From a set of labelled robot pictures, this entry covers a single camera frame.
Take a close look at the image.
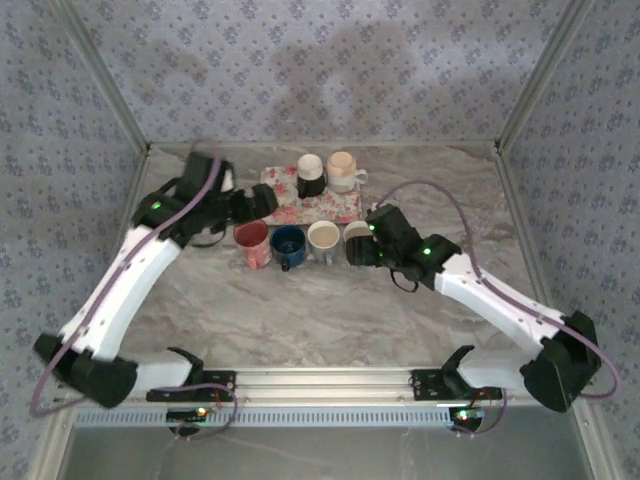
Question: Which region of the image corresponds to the cream mug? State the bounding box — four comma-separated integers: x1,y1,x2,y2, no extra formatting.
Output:
342,220,375,246

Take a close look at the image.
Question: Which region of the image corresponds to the grey mug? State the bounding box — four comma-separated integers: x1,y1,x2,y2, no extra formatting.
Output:
306,220,343,266

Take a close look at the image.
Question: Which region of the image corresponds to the pink mug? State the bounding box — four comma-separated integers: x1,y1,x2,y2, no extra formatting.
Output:
232,217,274,271

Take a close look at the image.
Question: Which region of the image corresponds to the blue mug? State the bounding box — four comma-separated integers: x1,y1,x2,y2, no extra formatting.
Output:
269,224,307,273

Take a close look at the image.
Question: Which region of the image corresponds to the black mug with white base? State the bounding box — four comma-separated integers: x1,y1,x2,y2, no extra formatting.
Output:
295,153,327,200

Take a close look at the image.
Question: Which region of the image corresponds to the white mug with beige base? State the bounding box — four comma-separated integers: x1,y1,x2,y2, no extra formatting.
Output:
325,151,370,195

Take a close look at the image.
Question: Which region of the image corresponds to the floral patterned tray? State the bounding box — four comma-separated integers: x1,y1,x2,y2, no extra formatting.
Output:
259,166,364,227

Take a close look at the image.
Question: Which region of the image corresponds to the wide aluminium mounting beam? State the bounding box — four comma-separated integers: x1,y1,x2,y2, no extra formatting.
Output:
54,367,531,405

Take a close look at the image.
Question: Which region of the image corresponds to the grey metal panel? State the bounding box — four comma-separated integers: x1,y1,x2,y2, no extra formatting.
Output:
62,425,599,480

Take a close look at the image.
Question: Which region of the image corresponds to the black cable at right wrist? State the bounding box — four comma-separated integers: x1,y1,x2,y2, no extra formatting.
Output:
389,267,420,295

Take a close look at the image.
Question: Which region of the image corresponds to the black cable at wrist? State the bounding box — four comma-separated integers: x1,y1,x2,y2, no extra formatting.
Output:
389,267,420,295
192,224,227,250

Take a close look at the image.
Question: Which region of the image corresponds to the aluminium frame rail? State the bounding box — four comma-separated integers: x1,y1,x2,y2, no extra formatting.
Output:
127,147,154,216
494,144,556,314

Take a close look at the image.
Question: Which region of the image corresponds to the black cable at left wrist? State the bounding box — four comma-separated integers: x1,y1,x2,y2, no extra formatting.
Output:
192,224,227,250

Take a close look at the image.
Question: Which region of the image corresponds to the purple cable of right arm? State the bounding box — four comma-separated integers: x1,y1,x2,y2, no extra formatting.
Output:
373,180,622,437

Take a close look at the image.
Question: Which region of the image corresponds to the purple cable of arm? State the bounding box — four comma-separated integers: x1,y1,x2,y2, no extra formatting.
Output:
28,157,240,442
373,180,622,437

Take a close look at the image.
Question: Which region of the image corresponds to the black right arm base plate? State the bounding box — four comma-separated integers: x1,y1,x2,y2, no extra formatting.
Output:
409,368,504,401

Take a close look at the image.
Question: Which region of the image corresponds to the aluminium frame post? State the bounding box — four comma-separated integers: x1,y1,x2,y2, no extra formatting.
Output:
49,0,153,154
494,0,599,151
29,403,76,480
572,399,619,480

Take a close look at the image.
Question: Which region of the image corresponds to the slotted grey cable duct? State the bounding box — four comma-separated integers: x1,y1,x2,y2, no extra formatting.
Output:
73,409,454,429

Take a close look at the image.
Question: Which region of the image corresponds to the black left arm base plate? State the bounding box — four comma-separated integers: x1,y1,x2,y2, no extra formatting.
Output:
146,368,237,401

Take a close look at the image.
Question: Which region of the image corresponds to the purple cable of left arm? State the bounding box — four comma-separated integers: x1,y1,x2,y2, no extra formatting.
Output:
28,157,240,442

